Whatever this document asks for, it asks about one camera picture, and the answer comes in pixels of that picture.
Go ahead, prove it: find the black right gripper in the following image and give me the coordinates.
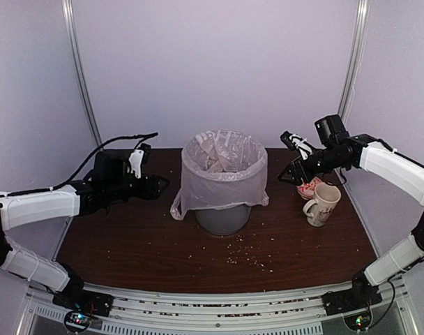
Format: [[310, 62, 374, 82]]
[[278, 144, 347, 186]]

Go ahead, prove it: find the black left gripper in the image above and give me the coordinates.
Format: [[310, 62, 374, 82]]
[[105, 172, 169, 202]]

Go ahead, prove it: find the pink plastic trash bag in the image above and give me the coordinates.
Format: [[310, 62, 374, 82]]
[[170, 130, 269, 221]]

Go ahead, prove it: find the grey mesh trash bin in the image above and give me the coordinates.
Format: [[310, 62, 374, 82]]
[[195, 204, 252, 236]]

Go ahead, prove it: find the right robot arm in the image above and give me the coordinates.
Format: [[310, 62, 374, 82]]
[[278, 114, 424, 308]]

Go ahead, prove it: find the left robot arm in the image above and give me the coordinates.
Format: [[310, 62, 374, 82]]
[[0, 145, 169, 310]]

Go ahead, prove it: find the red patterned bowl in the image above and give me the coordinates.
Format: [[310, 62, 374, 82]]
[[296, 177, 322, 200]]

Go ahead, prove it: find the cream patterned mug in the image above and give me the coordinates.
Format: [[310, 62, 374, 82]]
[[303, 183, 342, 228]]

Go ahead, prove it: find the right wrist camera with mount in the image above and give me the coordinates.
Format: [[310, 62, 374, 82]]
[[280, 131, 315, 160]]

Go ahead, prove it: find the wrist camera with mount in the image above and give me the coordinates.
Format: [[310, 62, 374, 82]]
[[280, 131, 315, 160], [128, 143, 151, 179]]

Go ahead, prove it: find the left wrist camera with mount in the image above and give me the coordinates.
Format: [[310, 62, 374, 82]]
[[128, 143, 151, 179]]

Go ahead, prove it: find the black braided left cable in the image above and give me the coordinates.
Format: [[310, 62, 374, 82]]
[[47, 131, 160, 193]]

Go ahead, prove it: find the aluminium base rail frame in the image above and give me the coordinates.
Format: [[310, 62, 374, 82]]
[[18, 275, 418, 335]]

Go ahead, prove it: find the right aluminium corner post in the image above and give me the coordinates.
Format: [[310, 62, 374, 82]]
[[338, 0, 370, 121]]

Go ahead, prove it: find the aluminium corner post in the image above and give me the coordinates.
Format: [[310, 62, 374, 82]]
[[338, 0, 370, 121], [61, 0, 102, 145]]

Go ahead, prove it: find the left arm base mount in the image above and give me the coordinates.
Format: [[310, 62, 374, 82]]
[[52, 290, 114, 334]]

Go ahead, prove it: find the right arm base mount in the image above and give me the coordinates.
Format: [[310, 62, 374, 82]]
[[321, 289, 382, 333]]

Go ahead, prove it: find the left aluminium corner post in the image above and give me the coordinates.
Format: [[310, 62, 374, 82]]
[[61, 0, 102, 145]]

